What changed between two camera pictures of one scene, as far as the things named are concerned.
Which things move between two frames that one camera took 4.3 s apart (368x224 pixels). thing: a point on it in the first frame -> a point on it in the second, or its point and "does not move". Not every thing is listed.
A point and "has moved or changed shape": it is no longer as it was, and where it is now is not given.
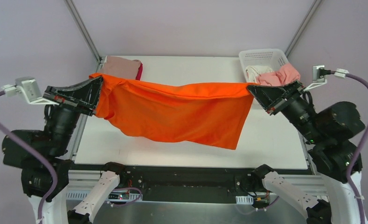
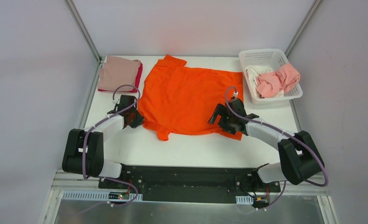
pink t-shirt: [286, 74] does not move
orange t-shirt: [211, 114] has moved or changed shape
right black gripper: [282, 100] -> [221, 115]
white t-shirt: [253, 71] does not move
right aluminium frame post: [313, 9] does not move
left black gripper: [68, 101] -> [133, 115]
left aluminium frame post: [83, 30] does not move
